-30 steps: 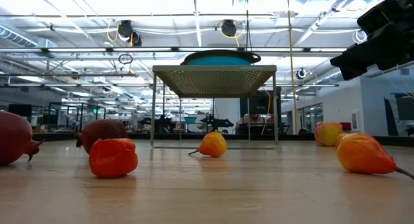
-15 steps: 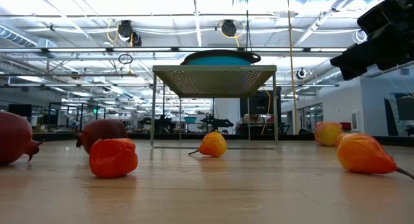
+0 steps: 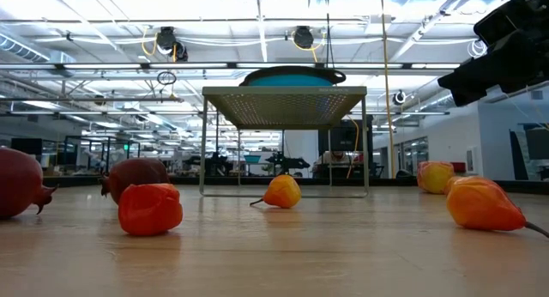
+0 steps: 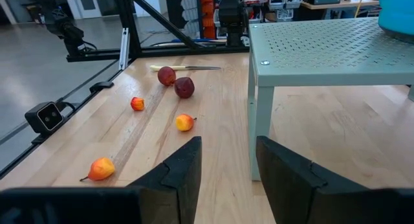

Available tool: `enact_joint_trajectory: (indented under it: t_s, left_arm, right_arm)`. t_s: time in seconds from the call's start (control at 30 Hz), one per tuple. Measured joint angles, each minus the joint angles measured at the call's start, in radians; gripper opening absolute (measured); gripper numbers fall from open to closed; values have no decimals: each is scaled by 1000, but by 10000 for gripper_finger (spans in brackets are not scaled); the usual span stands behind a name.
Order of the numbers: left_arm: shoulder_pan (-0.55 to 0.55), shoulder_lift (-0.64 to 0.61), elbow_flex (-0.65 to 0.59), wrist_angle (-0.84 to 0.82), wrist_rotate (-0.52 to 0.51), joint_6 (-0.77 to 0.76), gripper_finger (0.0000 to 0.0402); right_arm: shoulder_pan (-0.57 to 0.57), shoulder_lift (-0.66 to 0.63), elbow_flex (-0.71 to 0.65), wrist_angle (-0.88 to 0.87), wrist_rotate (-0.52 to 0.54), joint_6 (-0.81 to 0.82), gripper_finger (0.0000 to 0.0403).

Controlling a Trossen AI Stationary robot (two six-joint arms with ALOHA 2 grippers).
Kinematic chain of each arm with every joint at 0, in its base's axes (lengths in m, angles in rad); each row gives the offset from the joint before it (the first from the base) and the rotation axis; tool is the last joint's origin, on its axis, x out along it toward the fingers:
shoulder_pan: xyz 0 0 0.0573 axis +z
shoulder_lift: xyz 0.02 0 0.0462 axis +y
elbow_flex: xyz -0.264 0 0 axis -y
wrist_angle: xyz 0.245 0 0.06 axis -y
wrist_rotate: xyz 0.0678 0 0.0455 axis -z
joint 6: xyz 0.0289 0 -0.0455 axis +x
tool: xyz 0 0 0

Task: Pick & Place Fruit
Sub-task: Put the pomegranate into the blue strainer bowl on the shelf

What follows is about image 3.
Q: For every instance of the small yellow-red toy pear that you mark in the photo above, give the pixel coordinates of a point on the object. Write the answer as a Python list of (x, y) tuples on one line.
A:
[(283, 192), (484, 207)]

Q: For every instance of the teal bin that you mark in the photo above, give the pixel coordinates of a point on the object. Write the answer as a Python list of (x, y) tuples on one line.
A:
[(252, 159)]

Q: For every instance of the blue collapsible bowl grey rim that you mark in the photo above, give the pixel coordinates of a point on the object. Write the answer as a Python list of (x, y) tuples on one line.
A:
[(291, 80)]

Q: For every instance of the dark red toy pomegranate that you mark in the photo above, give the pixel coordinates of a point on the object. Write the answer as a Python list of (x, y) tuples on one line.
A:
[(137, 170), (17, 181)]

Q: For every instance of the red box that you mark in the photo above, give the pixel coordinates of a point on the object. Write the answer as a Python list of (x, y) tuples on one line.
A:
[(458, 166)]

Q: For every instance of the red yellow toy mango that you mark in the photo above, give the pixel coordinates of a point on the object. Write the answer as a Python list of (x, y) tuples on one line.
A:
[(434, 177)]

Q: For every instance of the black monitor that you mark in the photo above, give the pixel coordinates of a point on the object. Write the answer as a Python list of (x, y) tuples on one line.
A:
[(343, 138)]

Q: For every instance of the small red-orange toy fruit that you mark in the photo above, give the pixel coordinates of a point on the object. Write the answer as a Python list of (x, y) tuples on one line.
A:
[(150, 209)]

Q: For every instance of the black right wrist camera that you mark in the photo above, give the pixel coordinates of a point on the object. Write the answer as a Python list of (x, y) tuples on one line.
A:
[(502, 26)]

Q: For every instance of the black background robot arm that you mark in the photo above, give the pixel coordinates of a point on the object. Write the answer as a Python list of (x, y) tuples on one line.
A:
[(285, 161)]

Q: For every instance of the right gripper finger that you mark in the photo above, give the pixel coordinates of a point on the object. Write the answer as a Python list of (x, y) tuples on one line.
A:
[(476, 82)]

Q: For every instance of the pale green perforated metal shelf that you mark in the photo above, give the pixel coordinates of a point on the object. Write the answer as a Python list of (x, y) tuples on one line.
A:
[(283, 108)]

